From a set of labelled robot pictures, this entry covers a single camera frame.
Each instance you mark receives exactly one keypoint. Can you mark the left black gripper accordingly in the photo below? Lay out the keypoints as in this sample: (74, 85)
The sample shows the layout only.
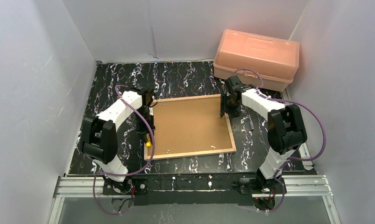
(145, 128)

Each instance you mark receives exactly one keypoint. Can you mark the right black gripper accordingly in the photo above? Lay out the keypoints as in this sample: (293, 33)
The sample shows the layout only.
(225, 105)

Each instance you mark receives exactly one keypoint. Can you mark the white wooden photo frame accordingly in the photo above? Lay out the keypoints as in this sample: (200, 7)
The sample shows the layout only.
(190, 126)

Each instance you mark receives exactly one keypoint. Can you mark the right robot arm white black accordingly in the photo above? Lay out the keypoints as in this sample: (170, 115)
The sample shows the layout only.
(286, 130)

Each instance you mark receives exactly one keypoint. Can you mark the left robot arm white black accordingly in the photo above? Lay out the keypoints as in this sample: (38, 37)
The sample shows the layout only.
(99, 133)

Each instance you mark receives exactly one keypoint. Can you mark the pink plastic storage box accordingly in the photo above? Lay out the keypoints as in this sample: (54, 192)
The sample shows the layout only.
(256, 59)

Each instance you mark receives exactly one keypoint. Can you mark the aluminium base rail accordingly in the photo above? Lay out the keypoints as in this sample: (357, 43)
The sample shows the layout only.
(296, 185)

